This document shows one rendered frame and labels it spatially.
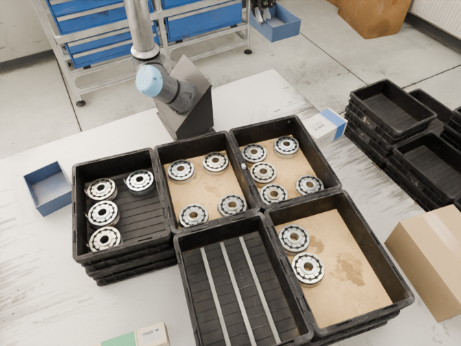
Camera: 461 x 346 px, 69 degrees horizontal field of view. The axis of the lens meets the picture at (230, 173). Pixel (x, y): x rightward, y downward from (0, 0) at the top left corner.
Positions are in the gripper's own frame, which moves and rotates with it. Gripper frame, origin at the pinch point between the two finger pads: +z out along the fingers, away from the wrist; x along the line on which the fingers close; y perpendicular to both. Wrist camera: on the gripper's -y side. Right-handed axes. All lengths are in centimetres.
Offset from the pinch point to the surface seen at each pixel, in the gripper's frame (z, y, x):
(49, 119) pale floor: 98, -130, -133
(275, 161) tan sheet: 26, 54, -25
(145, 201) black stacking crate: 20, 49, -78
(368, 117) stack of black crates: 65, 28, 52
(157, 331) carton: 25, 92, -89
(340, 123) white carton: 35, 45, 15
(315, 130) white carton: 33, 43, 2
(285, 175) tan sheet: 26, 62, -25
